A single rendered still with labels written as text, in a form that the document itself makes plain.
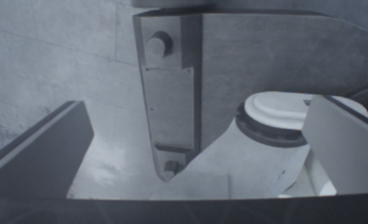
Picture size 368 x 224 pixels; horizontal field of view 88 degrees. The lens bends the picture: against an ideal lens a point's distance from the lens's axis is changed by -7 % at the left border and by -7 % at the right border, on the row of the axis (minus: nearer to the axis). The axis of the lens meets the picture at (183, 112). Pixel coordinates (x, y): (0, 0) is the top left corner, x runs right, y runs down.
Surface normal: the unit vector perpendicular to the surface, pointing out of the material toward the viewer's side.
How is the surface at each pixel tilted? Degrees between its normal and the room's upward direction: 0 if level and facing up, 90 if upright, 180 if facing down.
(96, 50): 0
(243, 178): 90
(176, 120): 0
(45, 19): 0
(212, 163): 90
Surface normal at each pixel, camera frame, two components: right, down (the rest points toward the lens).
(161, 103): -0.22, 0.52
